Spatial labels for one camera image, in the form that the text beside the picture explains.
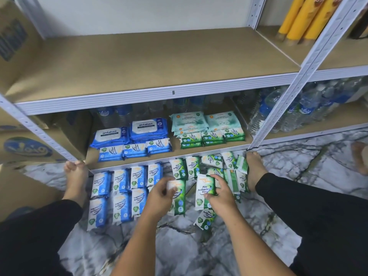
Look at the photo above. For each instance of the person's right hand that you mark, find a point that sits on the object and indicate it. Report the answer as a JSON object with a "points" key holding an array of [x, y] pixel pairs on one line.
{"points": [[223, 201]]}

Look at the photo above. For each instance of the person's left hand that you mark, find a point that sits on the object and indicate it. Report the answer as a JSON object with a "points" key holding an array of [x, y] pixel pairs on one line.
{"points": [[158, 198]]}

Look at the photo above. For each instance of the pile of wipes packets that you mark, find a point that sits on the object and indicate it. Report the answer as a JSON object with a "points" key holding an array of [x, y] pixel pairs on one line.
{"points": [[230, 178]]}

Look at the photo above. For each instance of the group of blue wipe packets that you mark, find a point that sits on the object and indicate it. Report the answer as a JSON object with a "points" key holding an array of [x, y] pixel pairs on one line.
{"points": [[100, 184]]}

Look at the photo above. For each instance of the grey metal shelf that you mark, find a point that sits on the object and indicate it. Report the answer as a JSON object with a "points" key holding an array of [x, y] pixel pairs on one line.
{"points": [[144, 92]]}

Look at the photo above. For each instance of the person's left forearm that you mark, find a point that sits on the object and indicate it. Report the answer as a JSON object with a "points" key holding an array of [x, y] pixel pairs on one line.
{"points": [[144, 247]]}

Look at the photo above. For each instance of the person's right forearm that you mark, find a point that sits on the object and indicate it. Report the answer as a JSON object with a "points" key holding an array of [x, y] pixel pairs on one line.
{"points": [[253, 247]]}

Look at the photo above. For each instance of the person's right foot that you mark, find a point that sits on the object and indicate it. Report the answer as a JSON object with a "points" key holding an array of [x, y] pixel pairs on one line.
{"points": [[255, 169]]}

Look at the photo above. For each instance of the person's foot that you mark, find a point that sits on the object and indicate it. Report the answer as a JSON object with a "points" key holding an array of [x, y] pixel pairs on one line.
{"points": [[255, 169], [360, 158], [76, 181]]}

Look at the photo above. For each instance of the person's left foot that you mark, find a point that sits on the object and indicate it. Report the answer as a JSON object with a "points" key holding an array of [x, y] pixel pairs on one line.
{"points": [[76, 181]]}

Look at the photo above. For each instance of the person's right leg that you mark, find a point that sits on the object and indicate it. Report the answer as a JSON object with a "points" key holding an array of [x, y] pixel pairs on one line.
{"points": [[322, 221]]}

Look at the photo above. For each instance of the water bottles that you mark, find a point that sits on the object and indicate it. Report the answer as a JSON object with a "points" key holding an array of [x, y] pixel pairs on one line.
{"points": [[305, 106]]}

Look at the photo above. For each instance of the plain cardboard box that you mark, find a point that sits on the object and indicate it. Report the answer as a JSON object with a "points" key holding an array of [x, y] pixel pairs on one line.
{"points": [[23, 192]]}

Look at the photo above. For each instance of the yellow bottle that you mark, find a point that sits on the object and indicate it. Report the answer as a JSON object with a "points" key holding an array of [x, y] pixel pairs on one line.
{"points": [[305, 20], [290, 17], [322, 20]]}

